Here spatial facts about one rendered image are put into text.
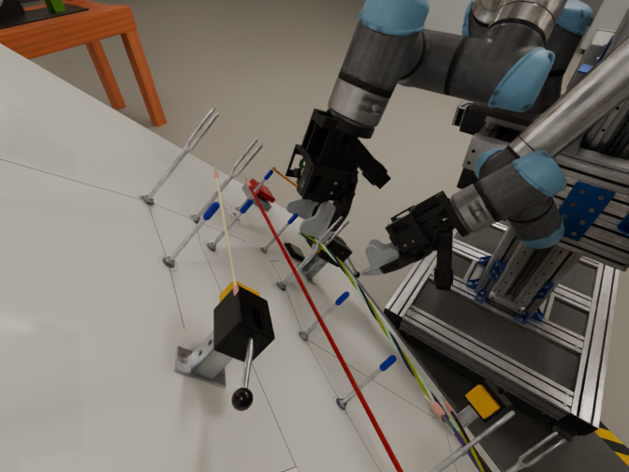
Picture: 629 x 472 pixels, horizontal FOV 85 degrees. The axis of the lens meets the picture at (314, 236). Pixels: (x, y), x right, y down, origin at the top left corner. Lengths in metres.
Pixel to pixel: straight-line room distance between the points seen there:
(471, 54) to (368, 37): 0.14
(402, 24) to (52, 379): 0.45
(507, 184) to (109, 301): 0.54
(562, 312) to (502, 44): 1.57
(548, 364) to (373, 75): 1.50
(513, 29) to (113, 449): 0.56
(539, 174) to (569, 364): 1.29
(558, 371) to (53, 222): 1.71
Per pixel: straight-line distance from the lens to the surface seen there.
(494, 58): 0.53
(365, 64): 0.46
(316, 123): 0.48
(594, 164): 1.17
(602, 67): 0.77
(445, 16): 4.87
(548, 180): 0.62
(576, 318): 1.98
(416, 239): 0.62
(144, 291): 0.34
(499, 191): 0.61
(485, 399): 0.63
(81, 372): 0.27
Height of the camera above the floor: 1.57
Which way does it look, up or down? 45 degrees down
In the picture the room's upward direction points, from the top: straight up
